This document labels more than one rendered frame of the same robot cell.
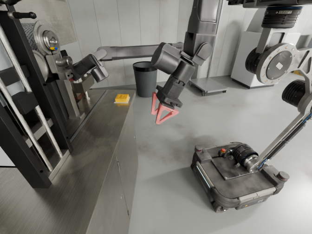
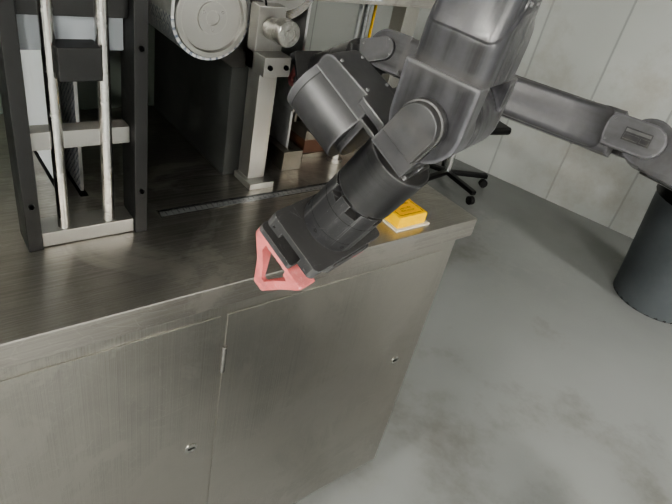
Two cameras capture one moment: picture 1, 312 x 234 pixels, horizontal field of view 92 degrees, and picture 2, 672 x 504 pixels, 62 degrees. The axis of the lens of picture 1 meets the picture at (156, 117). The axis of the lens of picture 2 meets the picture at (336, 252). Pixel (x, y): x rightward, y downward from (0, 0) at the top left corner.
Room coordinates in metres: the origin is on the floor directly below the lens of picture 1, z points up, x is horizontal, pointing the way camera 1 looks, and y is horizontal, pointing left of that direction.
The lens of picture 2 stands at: (0.14, -0.36, 1.39)
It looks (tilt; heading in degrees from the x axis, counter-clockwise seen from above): 33 degrees down; 45
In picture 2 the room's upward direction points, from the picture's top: 13 degrees clockwise
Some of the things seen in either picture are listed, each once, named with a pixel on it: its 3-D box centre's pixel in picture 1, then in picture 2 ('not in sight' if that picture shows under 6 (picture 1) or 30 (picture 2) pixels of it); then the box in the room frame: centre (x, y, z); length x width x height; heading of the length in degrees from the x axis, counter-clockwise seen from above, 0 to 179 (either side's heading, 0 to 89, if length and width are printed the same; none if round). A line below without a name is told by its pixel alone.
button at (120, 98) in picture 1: (122, 98); (400, 211); (0.85, 0.21, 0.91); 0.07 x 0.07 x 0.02; 89
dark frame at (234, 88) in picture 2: (29, 99); (205, 89); (0.66, 0.61, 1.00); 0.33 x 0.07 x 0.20; 89
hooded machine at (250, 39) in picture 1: (265, 48); not in sight; (3.52, -2.34, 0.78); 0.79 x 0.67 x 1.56; 105
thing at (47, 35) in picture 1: (51, 41); not in sight; (0.69, 0.43, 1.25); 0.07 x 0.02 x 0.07; 179
